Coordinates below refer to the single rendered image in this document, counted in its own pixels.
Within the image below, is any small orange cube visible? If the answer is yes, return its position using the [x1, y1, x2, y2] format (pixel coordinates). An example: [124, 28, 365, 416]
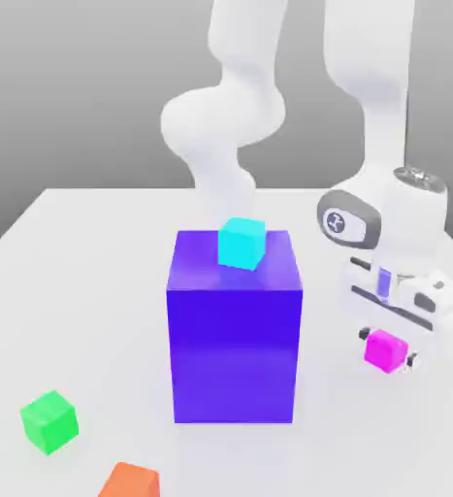
[97, 461, 161, 497]

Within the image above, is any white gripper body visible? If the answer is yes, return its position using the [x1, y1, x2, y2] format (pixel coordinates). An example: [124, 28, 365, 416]
[340, 272, 453, 355]

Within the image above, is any small cyan cube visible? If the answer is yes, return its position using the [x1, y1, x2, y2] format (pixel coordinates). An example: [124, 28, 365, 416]
[217, 216, 267, 272]

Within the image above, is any small green cube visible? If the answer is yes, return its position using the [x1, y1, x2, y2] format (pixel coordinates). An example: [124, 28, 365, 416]
[18, 389, 81, 456]

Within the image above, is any large purple box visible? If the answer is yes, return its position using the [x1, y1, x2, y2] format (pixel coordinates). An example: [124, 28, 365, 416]
[165, 229, 305, 425]

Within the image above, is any small magenta cube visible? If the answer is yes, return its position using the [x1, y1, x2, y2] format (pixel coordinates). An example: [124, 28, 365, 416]
[363, 328, 410, 375]

